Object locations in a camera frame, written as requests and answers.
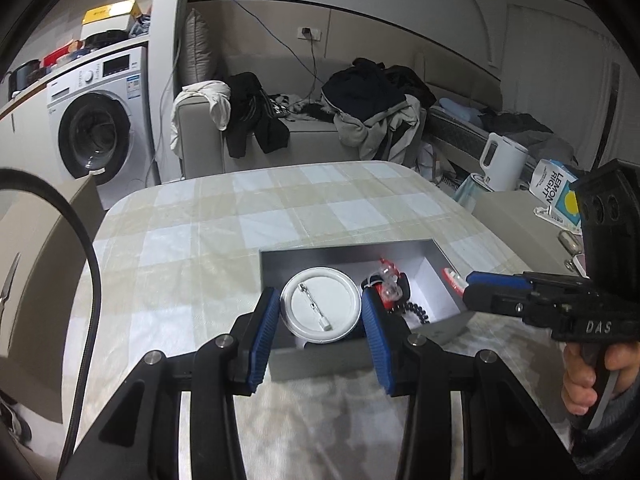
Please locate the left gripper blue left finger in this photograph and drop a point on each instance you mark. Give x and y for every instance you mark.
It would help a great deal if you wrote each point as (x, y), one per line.
(230, 365)

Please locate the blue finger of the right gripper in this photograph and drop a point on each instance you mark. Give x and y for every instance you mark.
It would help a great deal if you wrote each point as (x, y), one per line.
(499, 300)
(495, 281)

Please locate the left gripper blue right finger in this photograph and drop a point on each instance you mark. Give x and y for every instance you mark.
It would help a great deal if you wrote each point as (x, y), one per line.
(411, 365)

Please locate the red clear hair clip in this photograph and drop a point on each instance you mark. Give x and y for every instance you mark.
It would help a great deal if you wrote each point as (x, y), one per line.
(388, 282)

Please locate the right human hand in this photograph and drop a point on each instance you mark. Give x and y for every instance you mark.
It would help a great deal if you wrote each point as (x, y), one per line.
(578, 392)

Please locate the grey open box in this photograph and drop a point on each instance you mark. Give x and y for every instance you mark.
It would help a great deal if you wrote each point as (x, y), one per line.
(423, 261)

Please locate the lemon drink carton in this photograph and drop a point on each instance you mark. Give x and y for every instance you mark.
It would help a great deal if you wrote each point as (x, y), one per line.
(550, 183)

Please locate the checkered beige tablecloth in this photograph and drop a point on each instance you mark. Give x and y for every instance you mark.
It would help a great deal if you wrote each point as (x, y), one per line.
(181, 261)

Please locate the white electric kettle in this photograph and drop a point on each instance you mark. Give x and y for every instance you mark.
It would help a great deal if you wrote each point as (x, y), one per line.
(502, 161)

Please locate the grey sofa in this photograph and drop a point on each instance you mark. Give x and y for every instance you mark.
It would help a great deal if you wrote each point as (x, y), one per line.
(312, 140)

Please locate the dark clothes pile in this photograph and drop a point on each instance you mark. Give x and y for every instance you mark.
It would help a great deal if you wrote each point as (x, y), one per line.
(379, 111)

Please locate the black jacket on sofa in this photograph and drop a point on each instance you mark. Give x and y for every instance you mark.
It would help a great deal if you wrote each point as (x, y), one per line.
(252, 113)

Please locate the white garment on armrest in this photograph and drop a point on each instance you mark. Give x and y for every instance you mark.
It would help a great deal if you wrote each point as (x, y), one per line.
(210, 97)

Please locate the white washing machine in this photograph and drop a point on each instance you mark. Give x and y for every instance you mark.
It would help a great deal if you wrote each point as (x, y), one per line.
(99, 116)

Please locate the grey striped cushion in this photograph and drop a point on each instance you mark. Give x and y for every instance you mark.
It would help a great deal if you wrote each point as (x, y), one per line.
(196, 60)

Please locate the black cooking pot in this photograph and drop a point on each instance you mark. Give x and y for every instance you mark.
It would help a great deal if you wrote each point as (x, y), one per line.
(23, 76)

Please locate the yellow cardboard box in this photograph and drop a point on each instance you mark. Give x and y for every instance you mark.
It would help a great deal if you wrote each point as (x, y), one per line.
(112, 10)

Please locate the wall power socket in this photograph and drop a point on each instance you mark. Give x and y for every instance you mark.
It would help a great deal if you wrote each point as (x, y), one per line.
(309, 34)

